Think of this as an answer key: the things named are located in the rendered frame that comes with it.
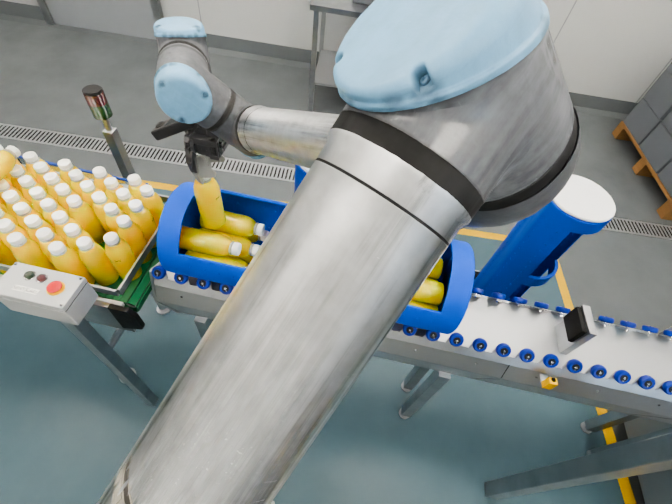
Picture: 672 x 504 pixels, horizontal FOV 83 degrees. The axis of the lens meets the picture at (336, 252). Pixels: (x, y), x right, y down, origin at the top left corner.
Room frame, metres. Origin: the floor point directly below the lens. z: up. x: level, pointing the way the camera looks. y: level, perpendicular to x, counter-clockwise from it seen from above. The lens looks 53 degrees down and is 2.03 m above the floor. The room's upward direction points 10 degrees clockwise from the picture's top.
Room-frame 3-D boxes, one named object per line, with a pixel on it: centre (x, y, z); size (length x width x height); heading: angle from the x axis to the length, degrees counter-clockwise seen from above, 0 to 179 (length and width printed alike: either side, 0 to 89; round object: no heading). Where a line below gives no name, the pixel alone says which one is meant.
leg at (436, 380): (0.59, -0.50, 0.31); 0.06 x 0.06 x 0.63; 87
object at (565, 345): (0.64, -0.79, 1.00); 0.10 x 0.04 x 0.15; 177
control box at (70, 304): (0.43, 0.76, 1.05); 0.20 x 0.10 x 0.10; 87
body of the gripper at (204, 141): (0.71, 0.35, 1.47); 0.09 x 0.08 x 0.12; 87
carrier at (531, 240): (1.28, -0.96, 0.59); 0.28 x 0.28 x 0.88
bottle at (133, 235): (0.69, 0.66, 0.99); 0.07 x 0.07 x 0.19
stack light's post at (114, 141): (1.09, 0.91, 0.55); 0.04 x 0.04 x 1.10; 87
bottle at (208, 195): (0.71, 0.38, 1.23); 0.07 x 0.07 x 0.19
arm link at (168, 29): (0.71, 0.36, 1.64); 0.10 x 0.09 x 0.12; 21
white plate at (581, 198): (1.28, -0.96, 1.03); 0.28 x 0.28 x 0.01
